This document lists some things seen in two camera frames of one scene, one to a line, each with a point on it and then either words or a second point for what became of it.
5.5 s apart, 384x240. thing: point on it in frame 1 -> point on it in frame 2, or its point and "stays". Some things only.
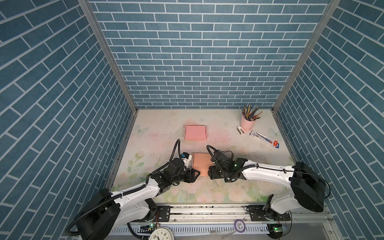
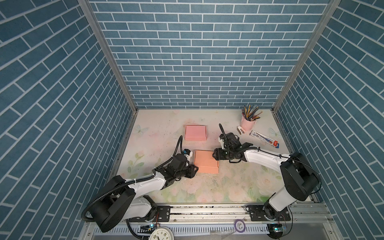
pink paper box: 195,132 stays
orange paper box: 202,161 stays
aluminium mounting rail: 228,214 stays
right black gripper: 211,172 -> 218,154
